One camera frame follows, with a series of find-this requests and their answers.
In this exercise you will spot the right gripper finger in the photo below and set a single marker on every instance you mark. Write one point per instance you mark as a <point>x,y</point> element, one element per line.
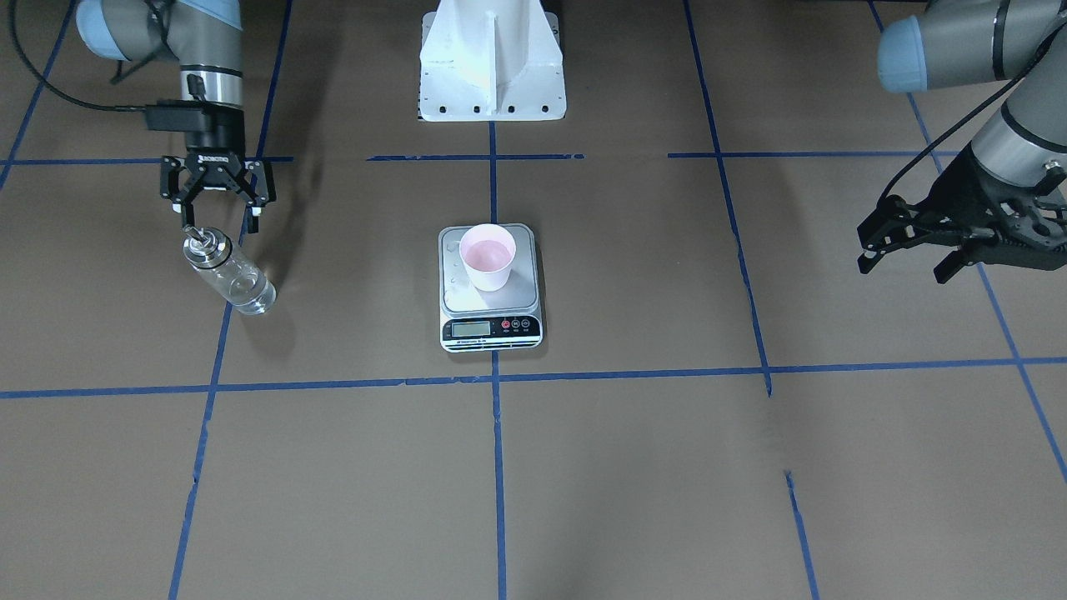
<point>186,211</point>
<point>254,212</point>

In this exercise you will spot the digital kitchen scale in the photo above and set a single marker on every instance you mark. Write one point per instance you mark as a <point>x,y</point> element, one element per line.
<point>472,320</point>

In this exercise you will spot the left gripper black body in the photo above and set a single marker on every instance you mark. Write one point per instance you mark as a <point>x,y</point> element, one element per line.
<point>969,198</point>

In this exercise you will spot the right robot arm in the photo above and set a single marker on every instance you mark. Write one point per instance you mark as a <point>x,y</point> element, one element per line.
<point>205,40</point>

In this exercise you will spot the clear glass sauce bottle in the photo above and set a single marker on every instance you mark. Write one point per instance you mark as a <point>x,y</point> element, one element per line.
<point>224,267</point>

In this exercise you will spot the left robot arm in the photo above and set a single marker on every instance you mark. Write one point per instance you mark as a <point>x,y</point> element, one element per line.
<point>1021,44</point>

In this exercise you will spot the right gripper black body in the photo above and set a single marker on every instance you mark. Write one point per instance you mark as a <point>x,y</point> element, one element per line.
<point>221,133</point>

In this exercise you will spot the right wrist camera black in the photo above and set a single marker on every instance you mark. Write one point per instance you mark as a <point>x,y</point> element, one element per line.
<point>183,116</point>

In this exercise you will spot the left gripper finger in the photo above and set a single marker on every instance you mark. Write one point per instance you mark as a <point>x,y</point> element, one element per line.
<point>966,255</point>
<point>885,231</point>

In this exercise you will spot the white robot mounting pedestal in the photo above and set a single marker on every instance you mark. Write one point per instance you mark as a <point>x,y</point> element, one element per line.
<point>492,61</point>

